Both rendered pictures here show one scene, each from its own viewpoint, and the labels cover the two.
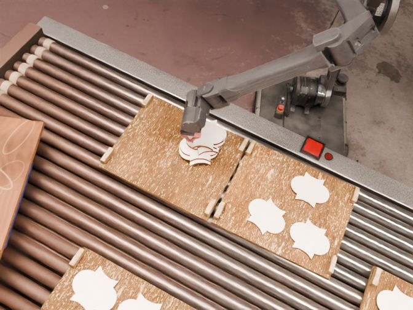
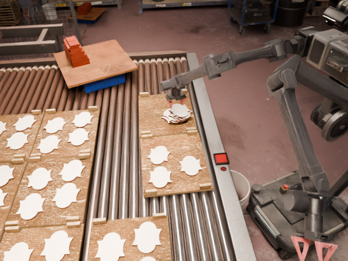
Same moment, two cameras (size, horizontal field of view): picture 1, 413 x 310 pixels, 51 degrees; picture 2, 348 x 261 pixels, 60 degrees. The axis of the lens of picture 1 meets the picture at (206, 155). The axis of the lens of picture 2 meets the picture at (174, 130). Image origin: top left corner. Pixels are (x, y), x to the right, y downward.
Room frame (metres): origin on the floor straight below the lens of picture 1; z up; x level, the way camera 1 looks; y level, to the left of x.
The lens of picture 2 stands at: (0.22, -1.31, 2.17)
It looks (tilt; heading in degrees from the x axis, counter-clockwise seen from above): 43 degrees down; 68
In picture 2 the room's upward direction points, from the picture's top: 1 degrees counter-clockwise
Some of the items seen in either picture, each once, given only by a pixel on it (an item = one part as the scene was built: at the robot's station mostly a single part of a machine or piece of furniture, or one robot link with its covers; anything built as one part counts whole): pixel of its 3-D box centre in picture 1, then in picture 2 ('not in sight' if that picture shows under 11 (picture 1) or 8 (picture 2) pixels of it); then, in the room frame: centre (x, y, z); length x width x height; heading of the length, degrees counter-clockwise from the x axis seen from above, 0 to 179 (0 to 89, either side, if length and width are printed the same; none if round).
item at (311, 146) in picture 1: (313, 147); (221, 159); (0.88, -0.38, 0.92); 0.06 x 0.06 x 0.01; 72
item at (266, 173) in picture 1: (287, 205); (173, 162); (0.63, -0.30, 0.93); 0.41 x 0.35 x 0.02; 74
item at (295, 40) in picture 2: not in sight; (294, 45); (1.31, -0.26, 1.45); 0.09 x 0.08 x 0.12; 92
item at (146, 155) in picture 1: (176, 154); (165, 113); (0.75, 0.10, 0.93); 0.41 x 0.35 x 0.02; 73
